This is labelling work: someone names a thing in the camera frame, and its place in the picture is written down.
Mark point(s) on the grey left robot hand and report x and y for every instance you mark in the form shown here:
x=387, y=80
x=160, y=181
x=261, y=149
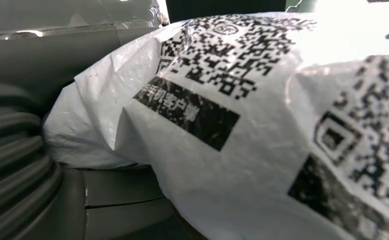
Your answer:
x=48, y=49

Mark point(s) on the white plastic courier package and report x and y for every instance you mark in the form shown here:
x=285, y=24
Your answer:
x=247, y=132

